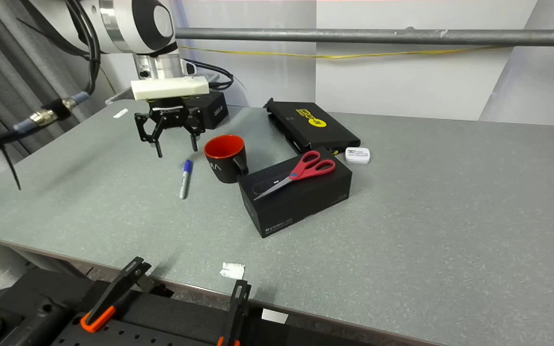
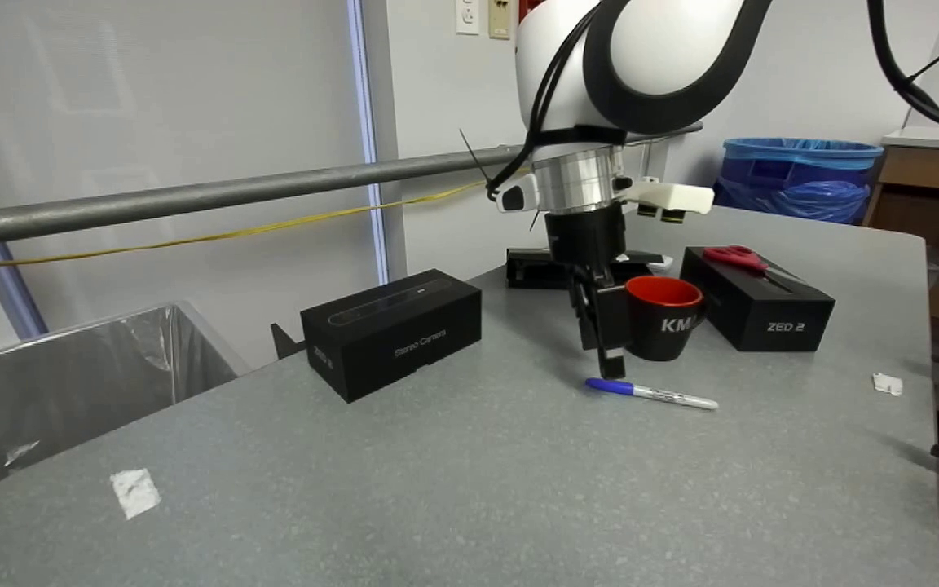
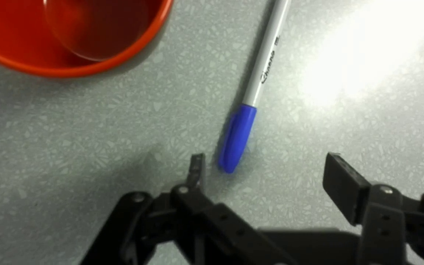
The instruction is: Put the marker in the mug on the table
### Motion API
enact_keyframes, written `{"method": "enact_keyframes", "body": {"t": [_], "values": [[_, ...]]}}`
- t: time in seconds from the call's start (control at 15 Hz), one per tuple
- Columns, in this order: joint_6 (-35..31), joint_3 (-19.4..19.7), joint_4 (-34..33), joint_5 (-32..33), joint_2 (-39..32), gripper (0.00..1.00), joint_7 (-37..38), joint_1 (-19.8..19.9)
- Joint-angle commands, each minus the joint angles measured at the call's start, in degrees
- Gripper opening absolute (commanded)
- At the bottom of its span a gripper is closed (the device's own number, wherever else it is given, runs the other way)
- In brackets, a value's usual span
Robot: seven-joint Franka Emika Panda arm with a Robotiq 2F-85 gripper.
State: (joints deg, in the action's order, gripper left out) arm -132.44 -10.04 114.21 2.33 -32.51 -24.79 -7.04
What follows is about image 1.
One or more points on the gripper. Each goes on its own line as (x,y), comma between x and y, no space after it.
(173,113)

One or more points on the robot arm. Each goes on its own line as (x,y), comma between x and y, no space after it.
(128,24)

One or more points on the blue capped grey marker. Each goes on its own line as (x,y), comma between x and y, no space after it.
(185,180)

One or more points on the black mug with red inside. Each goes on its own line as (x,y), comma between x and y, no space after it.
(226,163)

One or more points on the small black cube box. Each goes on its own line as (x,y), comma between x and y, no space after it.
(214,111)

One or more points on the white sticker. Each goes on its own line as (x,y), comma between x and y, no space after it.
(120,113)

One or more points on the flat black box yellow print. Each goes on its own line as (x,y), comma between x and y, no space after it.
(308,126)

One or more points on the tall black cardboard box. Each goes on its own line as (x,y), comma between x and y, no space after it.
(301,202)

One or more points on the crumpled white tape piece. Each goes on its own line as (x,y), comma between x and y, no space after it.
(232,270)

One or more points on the black orange spring clamp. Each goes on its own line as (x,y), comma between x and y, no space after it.
(113,295)
(236,312)

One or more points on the small white tin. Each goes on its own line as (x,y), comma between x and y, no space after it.
(358,155)

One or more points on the white label strip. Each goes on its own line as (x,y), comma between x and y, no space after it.
(275,315)

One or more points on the grey metal pipe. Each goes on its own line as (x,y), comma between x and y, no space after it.
(378,36)

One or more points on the black perforated mount plate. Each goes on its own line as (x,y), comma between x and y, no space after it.
(41,307)

